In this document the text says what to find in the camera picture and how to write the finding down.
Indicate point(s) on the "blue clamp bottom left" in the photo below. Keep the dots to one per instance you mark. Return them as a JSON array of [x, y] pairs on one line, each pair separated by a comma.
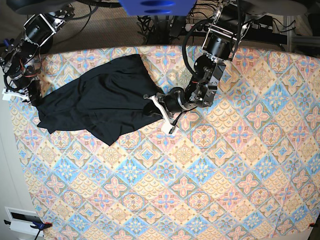
[[35, 225]]

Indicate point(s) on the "black t-shirt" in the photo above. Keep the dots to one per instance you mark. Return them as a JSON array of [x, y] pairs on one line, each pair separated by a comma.
[[107, 101]]

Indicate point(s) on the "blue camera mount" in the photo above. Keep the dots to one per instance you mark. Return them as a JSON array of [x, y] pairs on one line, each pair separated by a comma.
[[157, 7]]

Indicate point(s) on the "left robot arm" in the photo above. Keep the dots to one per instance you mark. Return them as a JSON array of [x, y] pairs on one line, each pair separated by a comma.
[[224, 31]]

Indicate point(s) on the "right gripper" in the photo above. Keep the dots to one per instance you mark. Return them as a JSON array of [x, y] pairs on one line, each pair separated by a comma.
[[30, 95]]

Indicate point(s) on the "white power strip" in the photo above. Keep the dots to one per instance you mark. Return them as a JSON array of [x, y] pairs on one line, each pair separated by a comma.
[[199, 29]]

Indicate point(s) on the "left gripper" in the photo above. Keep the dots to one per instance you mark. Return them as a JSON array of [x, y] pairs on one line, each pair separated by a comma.
[[177, 100]]

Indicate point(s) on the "white wall vent box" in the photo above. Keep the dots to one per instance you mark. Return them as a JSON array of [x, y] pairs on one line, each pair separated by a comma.
[[21, 221]]

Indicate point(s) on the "red blue clamp top left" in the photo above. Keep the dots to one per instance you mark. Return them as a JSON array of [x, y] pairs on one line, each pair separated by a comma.
[[6, 50]]

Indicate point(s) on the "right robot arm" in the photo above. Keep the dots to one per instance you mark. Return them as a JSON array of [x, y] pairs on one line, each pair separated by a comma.
[[21, 78]]

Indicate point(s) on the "patterned colourful tablecloth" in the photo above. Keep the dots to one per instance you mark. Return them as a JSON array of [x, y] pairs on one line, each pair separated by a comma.
[[247, 168]]

